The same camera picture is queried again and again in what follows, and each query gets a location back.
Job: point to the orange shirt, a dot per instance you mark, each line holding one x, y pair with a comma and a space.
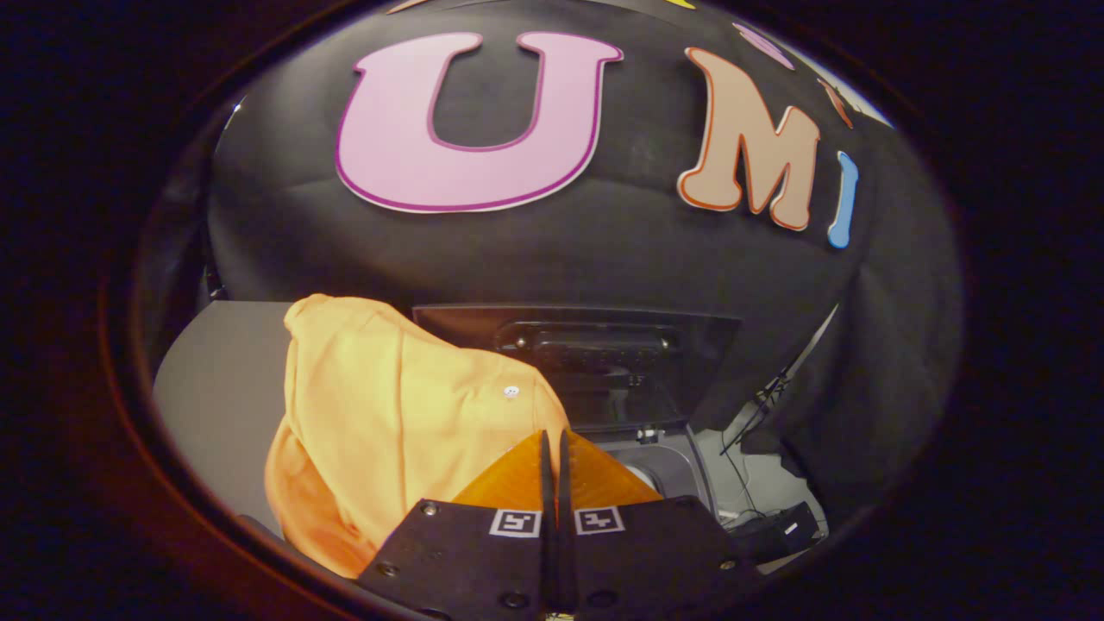
379, 431

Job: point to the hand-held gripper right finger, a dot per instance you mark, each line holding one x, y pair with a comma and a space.
647, 561

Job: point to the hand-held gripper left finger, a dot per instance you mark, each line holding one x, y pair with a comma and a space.
466, 561

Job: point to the beige and black cabinet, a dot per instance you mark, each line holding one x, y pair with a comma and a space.
224, 388

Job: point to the black light stand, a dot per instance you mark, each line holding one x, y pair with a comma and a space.
776, 384

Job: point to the black floor box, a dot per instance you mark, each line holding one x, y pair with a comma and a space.
780, 530

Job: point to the black backdrop cloth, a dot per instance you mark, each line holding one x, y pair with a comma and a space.
604, 250

